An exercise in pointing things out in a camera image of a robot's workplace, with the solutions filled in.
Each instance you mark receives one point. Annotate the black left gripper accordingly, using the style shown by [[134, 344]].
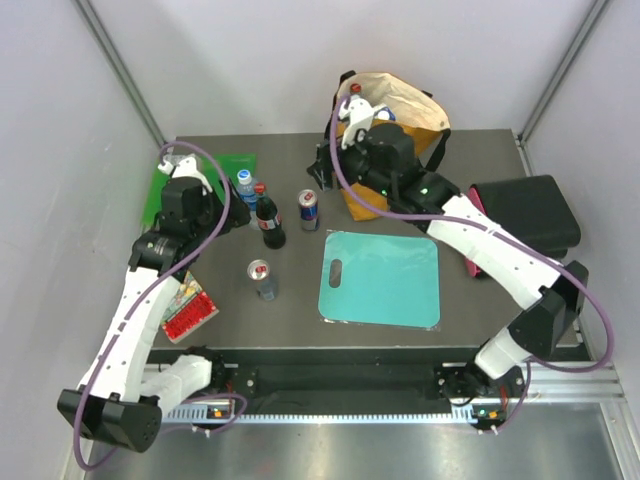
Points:
[[238, 214]]

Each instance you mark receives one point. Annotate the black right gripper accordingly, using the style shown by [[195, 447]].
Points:
[[321, 169]]

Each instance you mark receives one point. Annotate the glass cola bottle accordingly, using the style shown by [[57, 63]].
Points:
[[268, 218]]

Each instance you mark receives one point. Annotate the energy drink can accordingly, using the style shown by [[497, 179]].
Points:
[[259, 272], [308, 210]]

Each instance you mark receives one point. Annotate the orange canvas bag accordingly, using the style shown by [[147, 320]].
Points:
[[413, 109]]

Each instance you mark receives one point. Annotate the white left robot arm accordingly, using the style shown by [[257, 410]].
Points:
[[113, 403]]

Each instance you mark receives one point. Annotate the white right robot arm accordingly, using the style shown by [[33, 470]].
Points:
[[551, 295]]

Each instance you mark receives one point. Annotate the clear water bottle blue label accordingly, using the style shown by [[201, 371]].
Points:
[[246, 189]]

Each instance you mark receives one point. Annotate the red snack box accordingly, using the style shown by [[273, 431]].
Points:
[[190, 308]]

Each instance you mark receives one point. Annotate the turquoise cutting board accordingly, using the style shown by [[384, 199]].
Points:
[[374, 279]]

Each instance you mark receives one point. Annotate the black and pink drawer box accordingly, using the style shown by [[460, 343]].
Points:
[[533, 209]]

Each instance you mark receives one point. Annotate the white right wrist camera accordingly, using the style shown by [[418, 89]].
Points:
[[358, 115]]

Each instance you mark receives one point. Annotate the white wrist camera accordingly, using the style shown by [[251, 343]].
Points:
[[187, 166], [358, 115]]

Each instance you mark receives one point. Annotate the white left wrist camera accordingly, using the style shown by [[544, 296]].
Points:
[[187, 166]]

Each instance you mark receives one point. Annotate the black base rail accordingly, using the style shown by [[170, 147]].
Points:
[[356, 381]]

